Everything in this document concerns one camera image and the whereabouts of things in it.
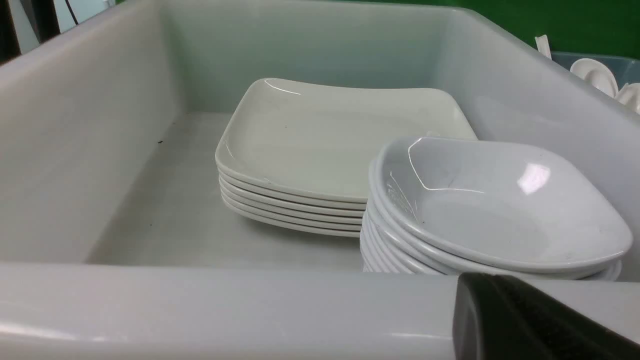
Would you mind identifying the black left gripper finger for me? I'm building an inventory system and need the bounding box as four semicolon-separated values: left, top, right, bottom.
452;272;640;360

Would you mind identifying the top stacked white square plate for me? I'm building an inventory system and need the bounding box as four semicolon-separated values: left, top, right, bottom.
215;78;477;203

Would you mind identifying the top stacked white bowl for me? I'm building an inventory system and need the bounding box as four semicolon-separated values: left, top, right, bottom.
368;136;634;273

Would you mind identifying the stack of white bowls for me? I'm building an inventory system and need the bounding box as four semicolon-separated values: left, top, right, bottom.
359;159;623;281

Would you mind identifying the stack of white plates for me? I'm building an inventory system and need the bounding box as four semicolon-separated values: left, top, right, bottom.
218;171;366;238

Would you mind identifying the white ceramic spoon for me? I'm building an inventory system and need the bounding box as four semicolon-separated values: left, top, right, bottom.
569;58;619;98
615;82;640;114

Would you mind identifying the teal plastic spoon bin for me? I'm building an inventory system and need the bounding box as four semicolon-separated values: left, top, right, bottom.
551;51;640;90

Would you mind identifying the green backdrop cloth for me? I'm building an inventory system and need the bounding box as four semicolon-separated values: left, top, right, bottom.
350;0;640;60

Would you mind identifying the large white plastic bin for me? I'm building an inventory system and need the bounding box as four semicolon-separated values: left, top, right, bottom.
1;0;639;360

